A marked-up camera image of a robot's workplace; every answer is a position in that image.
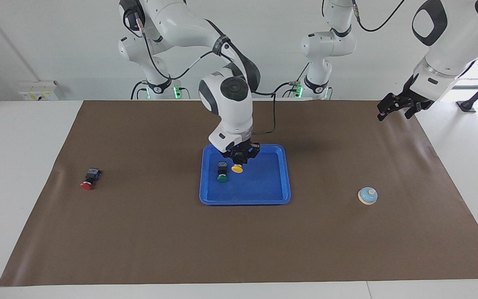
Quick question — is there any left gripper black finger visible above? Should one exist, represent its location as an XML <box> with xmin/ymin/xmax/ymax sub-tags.
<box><xmin>377</xmin><ymin>93</ymin><xmax>402</xmax><ymax>122</ymax></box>
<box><xmin>404</xmin><ymin>102</ymin><xmax>424</xmax><ymax>120</ymax></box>

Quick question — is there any brown table mat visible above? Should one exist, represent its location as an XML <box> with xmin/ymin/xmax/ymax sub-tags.
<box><xmin>0</xmin><ymin>99</ymin><xmax>478</xmax><ymax>287</ymax></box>

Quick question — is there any white wall socket box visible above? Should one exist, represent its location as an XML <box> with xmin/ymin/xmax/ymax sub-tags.
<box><xmin>18</xmin><ymin>81</ymin><xmax>59</xmax><ymax>101</ymax></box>

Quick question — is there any green push button switch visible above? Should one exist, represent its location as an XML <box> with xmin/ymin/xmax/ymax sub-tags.
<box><xmin>216</xmin><ymin>161</ymin><xmax>229</xmax><ymax>184</ymax></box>

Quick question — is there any black left arm base cable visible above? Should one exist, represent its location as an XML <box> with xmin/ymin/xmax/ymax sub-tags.
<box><xmin>270</xmin><ymin>61</ymin><xmax>311</xmax><ymax>99</ymax></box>

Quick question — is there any black right arm base cable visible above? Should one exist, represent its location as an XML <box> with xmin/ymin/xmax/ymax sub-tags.
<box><xmin>130</xmin><ymin>81</ymin><xmax>148</xmax><ymax>100</ymax></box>

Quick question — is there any black arm base cable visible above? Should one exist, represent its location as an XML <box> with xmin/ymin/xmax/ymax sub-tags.
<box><xmin>270</xmin><ymin>61</ymin><xmax>311</xmax><ymax>99</ymax></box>
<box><xmin>130</xmin><ymin>81</ymin><xmax>148</xmax><ymax>100</ymax></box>

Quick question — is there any blue plastic tray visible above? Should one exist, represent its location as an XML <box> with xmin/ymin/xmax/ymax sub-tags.
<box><xmin>199</xmin><ymin>144</ymin><xmax>292</xmax><ymax>206</ymax></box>

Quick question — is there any red push button switch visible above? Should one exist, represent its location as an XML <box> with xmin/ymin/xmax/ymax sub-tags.
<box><xmin>80</xmin><ymin>168</ymin><xmax>102</xmax><ymax>191</ymax></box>

